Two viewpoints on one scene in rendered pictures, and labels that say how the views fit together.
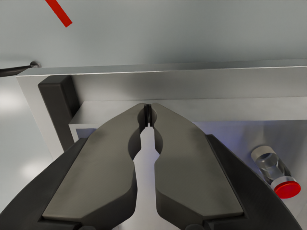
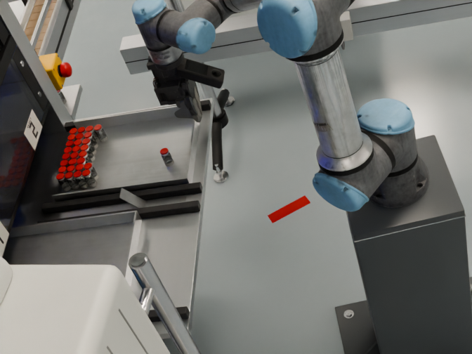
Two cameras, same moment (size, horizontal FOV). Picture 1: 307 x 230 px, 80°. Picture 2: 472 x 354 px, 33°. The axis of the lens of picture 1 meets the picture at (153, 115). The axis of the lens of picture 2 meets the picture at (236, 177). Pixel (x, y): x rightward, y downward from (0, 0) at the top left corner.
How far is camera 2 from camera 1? 1.89 m
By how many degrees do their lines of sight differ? 44
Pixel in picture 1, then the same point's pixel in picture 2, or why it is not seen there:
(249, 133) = (180, 156)
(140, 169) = (167, 128)
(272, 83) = (200, 156)
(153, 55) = (218, 321)
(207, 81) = (204, 140)
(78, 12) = (284, 230)
